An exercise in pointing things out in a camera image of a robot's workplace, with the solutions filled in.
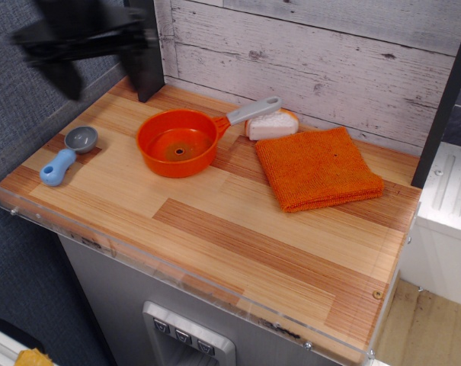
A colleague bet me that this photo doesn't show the blue and grey scoop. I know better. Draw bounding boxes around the blue and grey scoop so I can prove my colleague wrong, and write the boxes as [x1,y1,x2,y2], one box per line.
[40,126,98,187]

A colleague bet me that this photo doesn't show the white and orange cheese wedge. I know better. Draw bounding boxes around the white and orange cheese wedge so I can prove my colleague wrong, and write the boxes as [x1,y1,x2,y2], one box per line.
[245,108,299,141]

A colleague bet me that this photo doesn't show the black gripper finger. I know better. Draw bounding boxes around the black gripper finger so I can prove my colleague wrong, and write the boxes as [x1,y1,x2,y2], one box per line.
[39,61,82,101]
[118,50,156,98]

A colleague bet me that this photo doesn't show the dark grey left post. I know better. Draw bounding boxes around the dark grey left post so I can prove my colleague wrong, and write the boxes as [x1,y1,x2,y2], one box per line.
[123,0,165,103]

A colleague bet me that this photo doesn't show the clear acrylic table guard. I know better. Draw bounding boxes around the clear acrylic table guard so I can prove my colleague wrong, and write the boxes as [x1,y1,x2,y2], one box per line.
[0,73,420,365]

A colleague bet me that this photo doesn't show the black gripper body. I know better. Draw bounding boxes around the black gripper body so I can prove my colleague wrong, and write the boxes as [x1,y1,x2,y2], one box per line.
[11,1,154,66]

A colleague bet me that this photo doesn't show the orange folded cloth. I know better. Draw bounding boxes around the orange folded cloth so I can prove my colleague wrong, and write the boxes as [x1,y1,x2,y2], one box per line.
[255,127,384,213]

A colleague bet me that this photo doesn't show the dark grey post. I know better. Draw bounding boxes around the dark grey post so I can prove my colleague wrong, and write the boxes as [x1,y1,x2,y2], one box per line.
[123,0,165,103]
[411,42,461,188]

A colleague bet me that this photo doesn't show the white toy sink unit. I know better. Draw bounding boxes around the white toy sink unit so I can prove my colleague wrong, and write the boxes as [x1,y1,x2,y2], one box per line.
[399,143,461,304]

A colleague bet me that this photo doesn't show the orange pot with grey handle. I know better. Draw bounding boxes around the orange pot with grey handle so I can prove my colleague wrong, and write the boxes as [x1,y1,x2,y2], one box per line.
[136,96,283,178]

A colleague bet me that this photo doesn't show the grey toy fridge cabinet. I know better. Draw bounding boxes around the grey toy fridge cabinet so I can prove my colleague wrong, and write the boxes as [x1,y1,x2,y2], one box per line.
[57,233,341,366]

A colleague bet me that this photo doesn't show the dark grey right post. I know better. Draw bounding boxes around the dark grey right post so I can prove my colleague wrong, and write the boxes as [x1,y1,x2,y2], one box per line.
[411,42,461,188]

